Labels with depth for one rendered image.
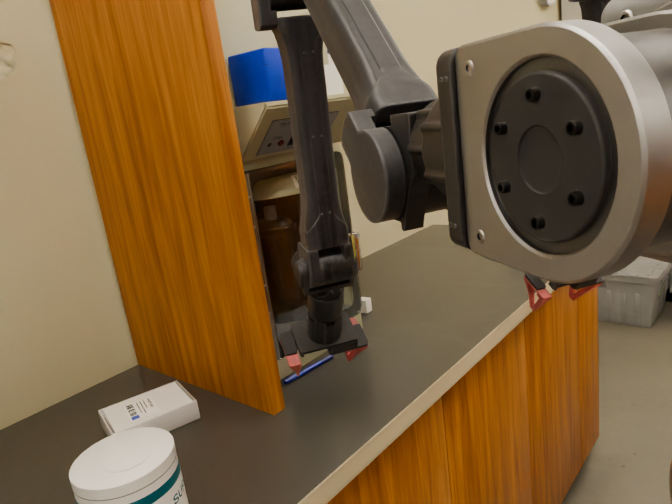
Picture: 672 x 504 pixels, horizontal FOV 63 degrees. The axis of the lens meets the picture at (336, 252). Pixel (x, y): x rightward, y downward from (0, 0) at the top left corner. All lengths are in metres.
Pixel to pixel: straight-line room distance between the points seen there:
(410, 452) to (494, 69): 0.95
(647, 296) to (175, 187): 3.01
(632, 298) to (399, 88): 3.26
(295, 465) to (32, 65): 0.98
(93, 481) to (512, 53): 0.67
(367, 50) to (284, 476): 0.66
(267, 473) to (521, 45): 0.79
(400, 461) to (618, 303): 2.73
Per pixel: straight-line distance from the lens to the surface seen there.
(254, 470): 0.97
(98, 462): 0.81
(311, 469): 0.94
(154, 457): 0.78
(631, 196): 0.24
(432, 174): 0.37
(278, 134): 1.06
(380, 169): 0.42
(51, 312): 1.39
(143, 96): 1.13
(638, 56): 0.25
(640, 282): 3.61
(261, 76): 1.02
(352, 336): 0.93
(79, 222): 1.39
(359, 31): 0.55
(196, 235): 1.08
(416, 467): 1.20
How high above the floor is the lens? 1.49
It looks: 15 degrees down
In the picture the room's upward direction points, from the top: 8 degrees counter-clockwise
